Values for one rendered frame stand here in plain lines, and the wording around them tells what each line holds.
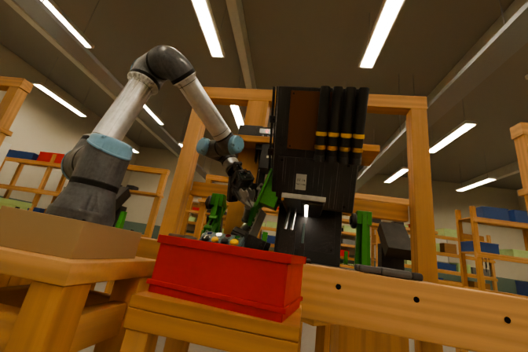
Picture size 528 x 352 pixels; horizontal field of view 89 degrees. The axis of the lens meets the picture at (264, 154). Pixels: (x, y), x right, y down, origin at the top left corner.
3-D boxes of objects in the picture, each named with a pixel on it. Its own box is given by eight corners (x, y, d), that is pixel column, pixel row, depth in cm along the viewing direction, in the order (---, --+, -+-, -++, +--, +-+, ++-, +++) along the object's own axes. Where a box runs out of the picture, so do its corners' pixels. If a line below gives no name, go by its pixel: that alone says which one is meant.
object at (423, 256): (438, 286, 128) (427, 108, 161) (155, 241, 155) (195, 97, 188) (430, 284, 137) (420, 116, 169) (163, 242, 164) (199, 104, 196)
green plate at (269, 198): (268, 218, 114) (287, 173, 120) (251, 210, 116) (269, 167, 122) (271, 221, 124) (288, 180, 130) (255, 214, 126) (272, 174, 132)
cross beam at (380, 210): (408, 221, 148) (408, 205, 151) (189, 194, 172) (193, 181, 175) (405, 222, 153) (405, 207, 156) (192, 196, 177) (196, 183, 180)
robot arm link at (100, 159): (78, 174, 64) (100, 125, 69) (62, 177, 72) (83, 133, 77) (127, 189, 72) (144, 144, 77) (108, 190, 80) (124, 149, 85)
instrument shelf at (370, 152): (379, 152, 143) (379, 144, 145) (220, 138, 160) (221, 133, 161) (369, 166, 166) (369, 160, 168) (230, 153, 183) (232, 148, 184)
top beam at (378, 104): (427, 108, 161) (427, 96, 164) (194, 97, 188) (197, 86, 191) (421, 116, 169) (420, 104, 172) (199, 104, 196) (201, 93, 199)
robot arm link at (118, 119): (62, 170, 71) (157, 39, 97) (48, 174, 81) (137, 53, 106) (104, 191, 79) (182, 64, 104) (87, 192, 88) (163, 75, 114)
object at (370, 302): (556, 368, 68) (544, 302, 73) (56, 269, 95) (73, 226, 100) (515, 350, 81) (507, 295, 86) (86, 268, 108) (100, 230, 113)
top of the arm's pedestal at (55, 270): (64, 287, 47) (72, 262, 48) (-76, 258, 52) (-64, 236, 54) (156, 275, 76) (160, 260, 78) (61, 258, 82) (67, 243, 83)
